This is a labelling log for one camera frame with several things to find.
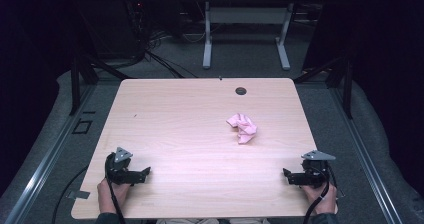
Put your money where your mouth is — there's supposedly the grey tape piece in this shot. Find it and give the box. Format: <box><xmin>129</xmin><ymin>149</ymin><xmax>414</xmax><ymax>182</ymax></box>
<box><xmin>65</xmin><ymin>190</ymin><xmax>91</xmax><ymax>200</ymax></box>

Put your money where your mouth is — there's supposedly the black floor cable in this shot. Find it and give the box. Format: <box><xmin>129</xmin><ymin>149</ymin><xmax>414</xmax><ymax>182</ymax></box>
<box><xmin>51</xmin><ymin>164</ymin><xmax>90</xmax><ymax>224</ymax></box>

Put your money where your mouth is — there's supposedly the black metal stand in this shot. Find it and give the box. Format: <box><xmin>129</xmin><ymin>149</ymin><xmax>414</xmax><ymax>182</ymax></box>
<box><xmin>292</xmin><ymin>55</ymin><xmax>355</xmax><ymax>120</ymax></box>
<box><xmin>68</xmin><ymin>47</ymin><xmax>136</xmax><ymax>116</ymax></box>

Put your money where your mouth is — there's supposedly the person's right hand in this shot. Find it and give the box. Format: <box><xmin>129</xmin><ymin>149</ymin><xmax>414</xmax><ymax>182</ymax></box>
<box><xmin>301</xmin><ymin>181</ymin><xmax>338</xmax><ymax>216</ymax></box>

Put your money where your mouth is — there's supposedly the light desk with grey legs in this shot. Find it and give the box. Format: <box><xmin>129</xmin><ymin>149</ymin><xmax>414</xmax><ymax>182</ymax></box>
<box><xmin>182</xmin><ymin>0</ymin><xmax>332</xmax><ymax>71</ymax></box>

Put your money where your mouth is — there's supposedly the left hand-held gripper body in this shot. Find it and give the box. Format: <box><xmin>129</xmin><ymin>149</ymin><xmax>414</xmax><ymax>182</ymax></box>
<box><xmin>104</xmin><ymin>146</ymin><xmax>138</xmax><ymax>186</ymax></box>

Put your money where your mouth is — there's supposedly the bundle of black floor cables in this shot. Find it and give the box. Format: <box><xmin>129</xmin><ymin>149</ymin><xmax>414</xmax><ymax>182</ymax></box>
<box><xmin>124</xmin><ymin>0</ymin><xmax>201</xmax><ymax>80</ymax></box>

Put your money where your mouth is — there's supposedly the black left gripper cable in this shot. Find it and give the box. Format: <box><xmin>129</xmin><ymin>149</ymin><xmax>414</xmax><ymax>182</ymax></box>
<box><xmin>105</xmin><ymin>178</ymin><xmax>127</xmax><ymax>224</ymax></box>

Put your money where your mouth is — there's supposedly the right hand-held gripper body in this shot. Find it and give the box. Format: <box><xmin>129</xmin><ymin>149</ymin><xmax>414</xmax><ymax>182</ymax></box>
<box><xmin>300</xmin><ymin>149</ymin><xmax>337</xmax><ymax>189</ymax></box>

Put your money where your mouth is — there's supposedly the aluminium floor rail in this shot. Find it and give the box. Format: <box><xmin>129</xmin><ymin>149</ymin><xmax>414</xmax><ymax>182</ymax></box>
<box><xmin>328</xmin><ymin>85</ymin><xmax>405</xmax><ymax>224</ymax></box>
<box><xmin>2</xmin><ymin>83</ymin><xmax>98</xmax><ymax>224</ymax></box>

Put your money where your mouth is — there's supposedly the pink cloth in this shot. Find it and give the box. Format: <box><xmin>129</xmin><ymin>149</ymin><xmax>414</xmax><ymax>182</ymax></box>
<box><xmin>226</xmin><ymin>112</ymin><xmax>259</xmax><ymax>145</ymax></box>

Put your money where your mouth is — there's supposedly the person's left hand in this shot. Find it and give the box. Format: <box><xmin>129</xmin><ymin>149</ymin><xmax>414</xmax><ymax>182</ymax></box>
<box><xmin>96</xmin><ymin>178</ymin><xmax>131</xmax><ymax>215</ymax></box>

